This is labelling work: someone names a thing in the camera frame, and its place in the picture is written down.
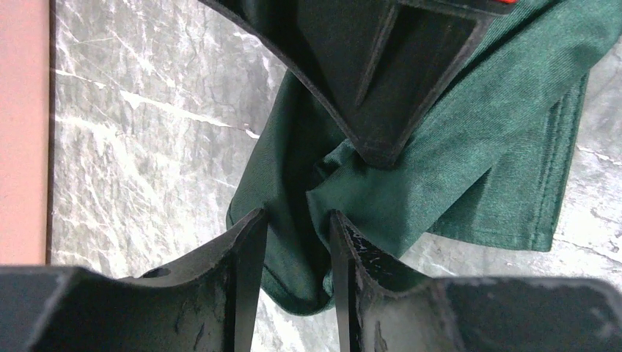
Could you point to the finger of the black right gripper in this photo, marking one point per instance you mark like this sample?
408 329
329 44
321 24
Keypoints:
333 48
418 49

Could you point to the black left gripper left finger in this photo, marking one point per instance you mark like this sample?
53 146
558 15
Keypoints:
205 300

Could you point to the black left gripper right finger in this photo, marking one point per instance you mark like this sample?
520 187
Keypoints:
384 305

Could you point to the green cloth napkin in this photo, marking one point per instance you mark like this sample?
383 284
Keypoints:
488 165

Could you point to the pink plastic toolbox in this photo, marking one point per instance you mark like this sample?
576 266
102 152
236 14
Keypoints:
25 95

